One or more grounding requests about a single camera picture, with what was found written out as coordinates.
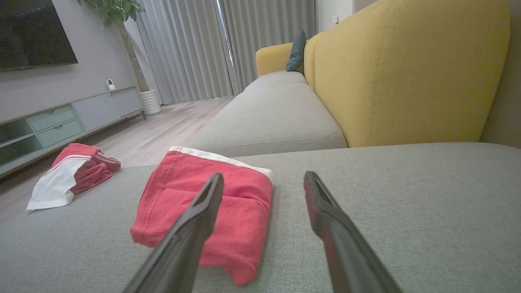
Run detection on red shorts with white band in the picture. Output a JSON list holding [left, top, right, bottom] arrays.
[[130, 146, 274, 286]]

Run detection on white ribbed plant pot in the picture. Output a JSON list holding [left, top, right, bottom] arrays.
[[140, 89, 162, 116]]

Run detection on pale green TV cabinet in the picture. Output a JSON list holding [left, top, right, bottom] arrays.
[[0, 85, 146, 179]]

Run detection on grey curtain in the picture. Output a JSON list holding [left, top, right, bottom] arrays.
[[219, 0, 318, 93], [134, 0, 235, 105]]

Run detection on indoor tree with brown trunk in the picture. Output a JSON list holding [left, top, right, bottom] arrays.
[[77, 0, 150, 93]]

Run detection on grey sofa chaise cushion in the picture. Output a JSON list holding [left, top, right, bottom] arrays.
[[0, 142, 521, 293]]

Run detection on black wall television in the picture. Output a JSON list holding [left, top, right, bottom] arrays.
[[0, 0, 79, 72]]

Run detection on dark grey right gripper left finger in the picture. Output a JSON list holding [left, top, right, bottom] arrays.
[[122, 173, 225, 293]]

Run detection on grey sofa back cushion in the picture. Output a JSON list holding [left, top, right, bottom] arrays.
[[188, 71, 348, 158]]

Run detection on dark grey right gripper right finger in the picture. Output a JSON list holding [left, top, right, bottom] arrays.
[[304, 171, 403, 293]]

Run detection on yellow cushion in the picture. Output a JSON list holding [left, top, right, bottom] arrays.
[[255, 0, 512, 148]]

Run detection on red and white basketball jersey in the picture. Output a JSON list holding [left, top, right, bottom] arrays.
[[26, 143, 122, 212]]

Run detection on teal throw pillow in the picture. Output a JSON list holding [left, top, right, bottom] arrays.
[[285, 30, 307, 73]]

